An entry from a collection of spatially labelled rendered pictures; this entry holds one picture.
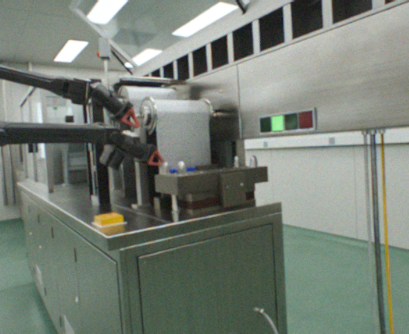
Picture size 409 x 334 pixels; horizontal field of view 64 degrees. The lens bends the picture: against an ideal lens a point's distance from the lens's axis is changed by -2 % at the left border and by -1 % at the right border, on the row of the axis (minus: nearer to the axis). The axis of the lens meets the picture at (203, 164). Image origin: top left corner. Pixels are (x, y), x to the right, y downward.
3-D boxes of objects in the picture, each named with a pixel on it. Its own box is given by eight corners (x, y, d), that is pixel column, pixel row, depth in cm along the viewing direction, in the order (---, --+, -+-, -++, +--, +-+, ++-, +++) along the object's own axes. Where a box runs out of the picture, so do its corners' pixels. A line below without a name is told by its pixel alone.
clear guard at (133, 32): (74, 8, 195) (74, 7, 195) (138, 67, 218) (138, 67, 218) (150, -114, 108) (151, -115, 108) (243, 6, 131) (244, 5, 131)
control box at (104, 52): (98, 60, 176) (97, 42, 176) (110, 60, 177) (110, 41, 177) (96, 57, 169) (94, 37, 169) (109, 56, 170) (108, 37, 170)
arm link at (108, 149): (115, 130, 106) (100, 123, 111) (98, 162, 105) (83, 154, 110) (139, 144, 116) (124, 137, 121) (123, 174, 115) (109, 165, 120)
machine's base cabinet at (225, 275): (28, 280, 301) (19, 186, 296) (98, 263, 337) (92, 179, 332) (139, 551, 93) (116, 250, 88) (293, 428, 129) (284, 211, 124)
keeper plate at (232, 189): (220, 206, 115) (218, 175, 114) (242, 202, 121) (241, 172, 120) (225, 207, 113) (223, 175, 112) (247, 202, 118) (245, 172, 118)
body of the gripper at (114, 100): (122, 117, 114) (105, 104, 110) (112, 120, 122) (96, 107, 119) (133, 104, 116) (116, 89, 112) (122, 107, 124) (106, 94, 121)
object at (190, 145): (159, 179, 124) (156, 129, 123) (211, 172, 137) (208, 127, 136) (160, 179, 124) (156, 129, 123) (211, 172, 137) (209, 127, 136)
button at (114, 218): (94, 223, 104) (94, 216, 104) (115, 219, 108) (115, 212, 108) (101, 227, 98) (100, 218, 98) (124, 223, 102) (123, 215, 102)
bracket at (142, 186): (131, 207, 130) (124, 129, 129) (145, 204, 134) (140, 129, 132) (135, 209, 126) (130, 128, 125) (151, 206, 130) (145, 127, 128)
